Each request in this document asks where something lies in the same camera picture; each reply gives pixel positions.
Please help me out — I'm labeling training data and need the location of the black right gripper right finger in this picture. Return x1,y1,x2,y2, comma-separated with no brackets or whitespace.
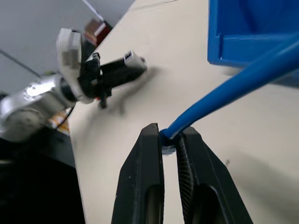
175,126,254,224

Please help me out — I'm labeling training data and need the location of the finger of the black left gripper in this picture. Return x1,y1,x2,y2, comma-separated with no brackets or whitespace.
100,57,128,74
102,66,149,91

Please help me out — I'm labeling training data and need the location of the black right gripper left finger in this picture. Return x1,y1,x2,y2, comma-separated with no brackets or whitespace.
110,123,166,224

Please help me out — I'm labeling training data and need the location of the white coupler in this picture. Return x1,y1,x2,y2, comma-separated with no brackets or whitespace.
123,49,149,70

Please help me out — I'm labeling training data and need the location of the blue ethernet cable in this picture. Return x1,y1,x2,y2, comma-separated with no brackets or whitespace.
159,34,299,157

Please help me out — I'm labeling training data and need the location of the blue plastic bin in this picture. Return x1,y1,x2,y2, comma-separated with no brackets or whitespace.
207,0,299,91

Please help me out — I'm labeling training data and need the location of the red brown box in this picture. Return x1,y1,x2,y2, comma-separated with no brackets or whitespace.
83,18,114,45

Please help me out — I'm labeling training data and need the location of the orange patterned object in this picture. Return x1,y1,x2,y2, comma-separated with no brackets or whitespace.
48,111,71,135

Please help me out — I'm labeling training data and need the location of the black bulky object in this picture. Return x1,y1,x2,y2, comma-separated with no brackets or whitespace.
0,127,86,224

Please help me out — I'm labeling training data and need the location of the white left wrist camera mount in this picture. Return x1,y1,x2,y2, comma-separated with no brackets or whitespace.
57,28,92,105

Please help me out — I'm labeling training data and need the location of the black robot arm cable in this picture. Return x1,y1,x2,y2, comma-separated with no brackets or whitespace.
55,105,76,129

